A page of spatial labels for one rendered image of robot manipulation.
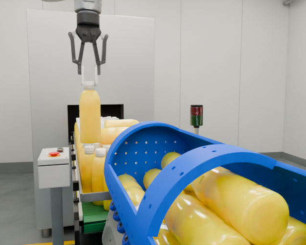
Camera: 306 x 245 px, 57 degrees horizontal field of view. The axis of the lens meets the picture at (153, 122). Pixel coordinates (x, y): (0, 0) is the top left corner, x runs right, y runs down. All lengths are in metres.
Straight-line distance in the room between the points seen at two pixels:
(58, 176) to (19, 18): 4.41
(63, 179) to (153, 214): 0.65
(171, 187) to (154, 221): 0.05
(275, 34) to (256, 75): 0.83
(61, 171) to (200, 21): 4.67
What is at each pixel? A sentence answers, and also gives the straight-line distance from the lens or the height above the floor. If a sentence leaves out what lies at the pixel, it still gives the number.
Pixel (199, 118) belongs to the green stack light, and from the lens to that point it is 1.37.
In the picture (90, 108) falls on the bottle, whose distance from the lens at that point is 0.96.
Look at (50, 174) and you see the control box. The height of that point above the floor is 1.05.
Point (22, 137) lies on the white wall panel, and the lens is 5.20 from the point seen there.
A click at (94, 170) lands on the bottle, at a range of 1.08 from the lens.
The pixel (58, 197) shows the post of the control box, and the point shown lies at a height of 0.94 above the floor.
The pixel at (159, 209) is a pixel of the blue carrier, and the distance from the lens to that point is 0.40.
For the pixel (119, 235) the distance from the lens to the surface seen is 0.85.
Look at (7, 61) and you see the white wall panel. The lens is 5.22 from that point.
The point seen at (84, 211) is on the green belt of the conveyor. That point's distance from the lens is 1.08.
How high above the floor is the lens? 1.32
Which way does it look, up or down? 6 degrees down
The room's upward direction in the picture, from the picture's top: straight up
